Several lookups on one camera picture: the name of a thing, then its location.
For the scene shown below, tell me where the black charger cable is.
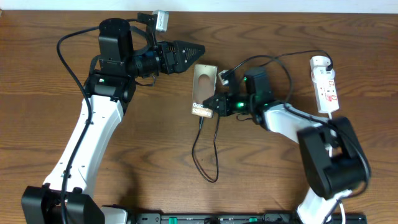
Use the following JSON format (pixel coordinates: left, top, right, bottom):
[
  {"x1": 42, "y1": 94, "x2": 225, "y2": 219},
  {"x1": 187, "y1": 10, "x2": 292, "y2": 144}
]
[{"x1": 191, "y1": 50, "x2": 333, "y2": 184}]

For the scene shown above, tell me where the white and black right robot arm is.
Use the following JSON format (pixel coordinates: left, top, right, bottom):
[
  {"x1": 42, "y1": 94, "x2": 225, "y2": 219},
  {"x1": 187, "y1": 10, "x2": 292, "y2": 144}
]
[{"x1": 203, "y1": 67, "x2": 371, "y2": 223}]

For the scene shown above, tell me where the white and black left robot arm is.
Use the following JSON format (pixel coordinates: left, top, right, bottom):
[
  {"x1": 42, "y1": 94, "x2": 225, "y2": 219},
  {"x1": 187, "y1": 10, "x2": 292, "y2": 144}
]
[{"x1": 21, "y1": 12, "x2": 205, "y2": 223}]

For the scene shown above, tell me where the white charger plug adapter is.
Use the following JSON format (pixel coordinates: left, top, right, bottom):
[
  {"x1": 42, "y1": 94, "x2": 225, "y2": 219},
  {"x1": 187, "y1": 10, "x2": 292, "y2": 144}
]
[{"x1": 310, "y1": 55, "x2": 333, "y2": 71}]

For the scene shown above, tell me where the white power strip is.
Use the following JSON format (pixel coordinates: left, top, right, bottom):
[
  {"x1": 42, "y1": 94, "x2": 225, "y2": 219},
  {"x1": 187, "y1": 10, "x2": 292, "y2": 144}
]
[{"x1": 311, "y1": 67, "x2": 340, "y2": 114}]

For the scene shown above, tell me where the white power strip cord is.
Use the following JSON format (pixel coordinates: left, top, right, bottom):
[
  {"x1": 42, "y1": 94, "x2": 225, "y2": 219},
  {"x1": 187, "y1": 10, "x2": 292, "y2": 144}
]
[{"x1": 328, "y1": 112, "x2": 346, "y2": 224}]

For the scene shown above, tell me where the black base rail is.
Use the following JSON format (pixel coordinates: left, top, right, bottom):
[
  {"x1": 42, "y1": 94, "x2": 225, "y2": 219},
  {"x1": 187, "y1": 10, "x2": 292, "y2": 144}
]
[{"x1": 130, "y1": 212, "x2": 368, "y2": 224}]

